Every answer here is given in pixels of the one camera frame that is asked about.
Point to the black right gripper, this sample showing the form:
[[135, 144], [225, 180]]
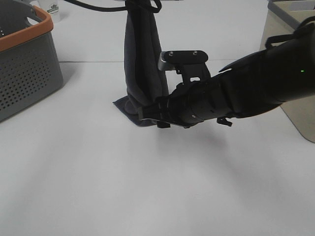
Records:
[[173, 109]]

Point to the dark grey towel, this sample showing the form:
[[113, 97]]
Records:
[[144, 81]]

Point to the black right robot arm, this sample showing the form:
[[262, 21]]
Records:
[[255, 84]]

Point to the beige storage bin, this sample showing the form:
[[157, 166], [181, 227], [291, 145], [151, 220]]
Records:
[[283, 17]]

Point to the grey basket with orange rim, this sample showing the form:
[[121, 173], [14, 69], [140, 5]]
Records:
[[29, 66]]

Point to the white cup with green logo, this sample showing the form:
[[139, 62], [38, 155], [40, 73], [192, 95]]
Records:
[[51, 7]]

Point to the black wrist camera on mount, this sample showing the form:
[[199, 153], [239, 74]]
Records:
[[189, 64]]

